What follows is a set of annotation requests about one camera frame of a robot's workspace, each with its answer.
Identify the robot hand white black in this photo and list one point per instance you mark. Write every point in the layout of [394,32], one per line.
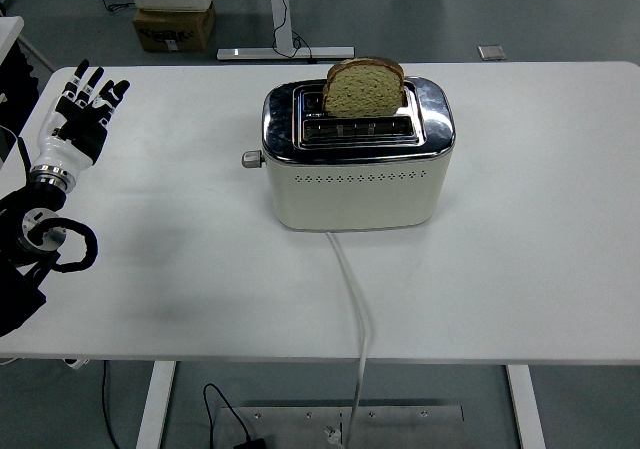
[75,129]

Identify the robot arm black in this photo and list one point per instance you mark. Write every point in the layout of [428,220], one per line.
[20,269]

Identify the grey toaster lever knob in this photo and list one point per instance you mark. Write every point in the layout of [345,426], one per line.
[251,159]

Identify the white chrome toaster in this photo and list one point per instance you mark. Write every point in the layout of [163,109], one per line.
[350,199]

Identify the black foam block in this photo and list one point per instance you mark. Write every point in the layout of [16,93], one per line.
[17,89]

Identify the white side table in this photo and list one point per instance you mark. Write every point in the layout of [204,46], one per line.
[9,34]

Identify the brown cardboard box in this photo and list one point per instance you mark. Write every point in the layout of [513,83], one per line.
[172,29]

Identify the white desk stand with foot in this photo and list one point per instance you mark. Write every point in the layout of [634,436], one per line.
[274,19]

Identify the toasted bread slice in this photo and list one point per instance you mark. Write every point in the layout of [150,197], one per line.
[362,94]

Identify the white table leg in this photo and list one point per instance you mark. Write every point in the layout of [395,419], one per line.
[525,409]
[152,409]

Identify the white power plug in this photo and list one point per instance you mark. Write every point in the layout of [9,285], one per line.
[331,434]

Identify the grey floor socket plate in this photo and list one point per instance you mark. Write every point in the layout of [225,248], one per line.
[491,52]

